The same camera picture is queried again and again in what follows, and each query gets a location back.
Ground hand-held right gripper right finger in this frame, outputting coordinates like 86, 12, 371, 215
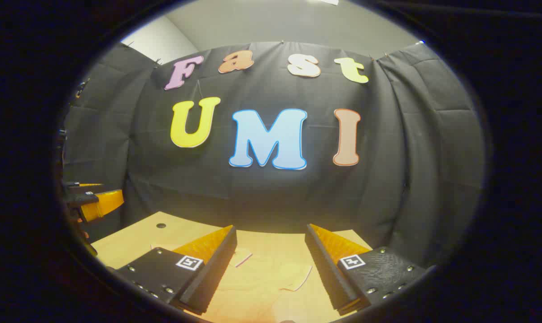
304, 223, 437, 316

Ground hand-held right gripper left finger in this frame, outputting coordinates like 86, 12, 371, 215
107, 224, 238, 316

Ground orange T-shirt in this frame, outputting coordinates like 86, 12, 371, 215
208, 244, 332, 323

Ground black backdrop cloth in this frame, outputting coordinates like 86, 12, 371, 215
60, 40, 487, 270

